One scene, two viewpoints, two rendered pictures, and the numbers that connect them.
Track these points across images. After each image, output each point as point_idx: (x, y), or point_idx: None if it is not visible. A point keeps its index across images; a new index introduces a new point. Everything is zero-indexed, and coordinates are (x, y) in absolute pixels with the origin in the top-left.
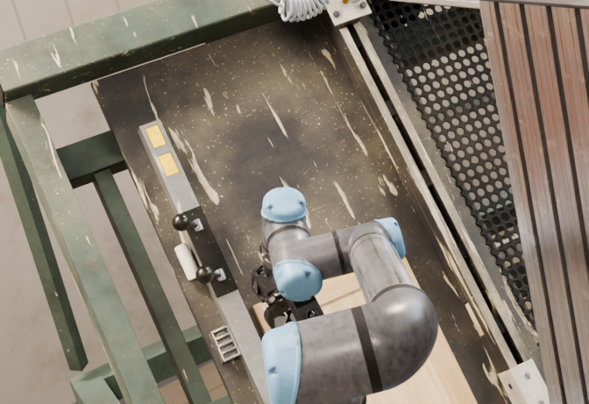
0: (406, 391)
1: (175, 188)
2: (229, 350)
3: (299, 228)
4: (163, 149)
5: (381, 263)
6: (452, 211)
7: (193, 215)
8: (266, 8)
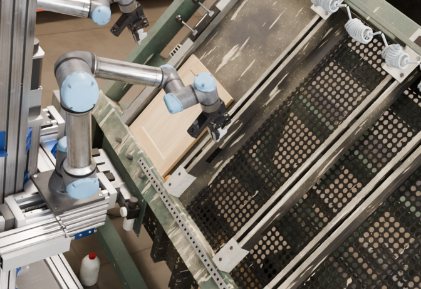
0: (173, 129)
1: None
2: (173, 53)
3: None
4: None
5: None
6: (242, 110)
7: (215, 9)
8: None
